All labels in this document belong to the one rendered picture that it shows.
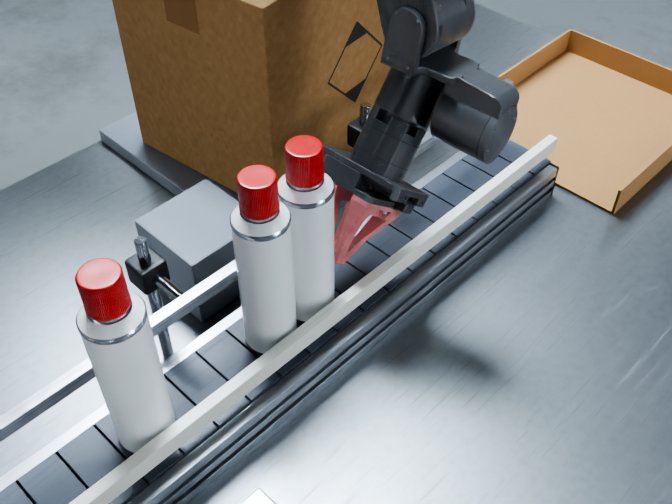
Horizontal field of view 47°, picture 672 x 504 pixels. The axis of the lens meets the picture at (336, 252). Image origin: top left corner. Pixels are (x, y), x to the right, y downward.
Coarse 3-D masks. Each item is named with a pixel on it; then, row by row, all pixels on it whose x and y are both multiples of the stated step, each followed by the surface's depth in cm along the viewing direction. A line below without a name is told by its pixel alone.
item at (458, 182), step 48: (432, 192) 92; (384, 240) 86; (336, 288) 81; (384, 288) 81; (240, 336) 76; (192, 384) 72; (96, 432) 69; (48, 480) 65; (96, 480) 65; (144, 480) 66
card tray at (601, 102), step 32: (576, 32) 121; (544, 64) 121; (576, 64) 121; (608, 64) 120; (640, 64) 116; (544, 96) 115; (576, 96) 115; (608, 96) 115; (640, 96) 115; (544, 128) 109; (576, 128) 109; (608, 128) 109; (640, 128) 109; (576, 160) 104; (608, 160) 104; (640, 160) 104; (576, 192) 99; (608, 192) 99
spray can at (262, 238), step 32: (256, 192) 61; (256, 224) 63; (288, 224) 65; (256, 256) 65; (288, 256) 67; (256, 288) 68; (288, 288) 69; (256, 320) 71; (288, 320) 72; (256, 352) 75
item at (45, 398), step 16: (432, 144) 87; (224, 272) 71; (192, 288) 70; (208, 288) 70; (176, 304) 69; (192, 304) 69; (160, 320) 67; (176, 320) 69; (80, 368) 64; (48, 384) 62; (64, 384) 62; (80, 384) 64; (32, 400) 61; (48, 400) 62; (0, 416) 60; (16, 416) 60; (32, 416) 61; (0, 432) 60
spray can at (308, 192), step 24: (288, 144) 65; (312, 144) 65; (288, 168) 65; (312, 168) 65; (288, 192) 67; (312, 192) 66; (312, 216) 67; (312, 240) 69; (312, 264) 71; (312, 288) 74; (312, 312) 76
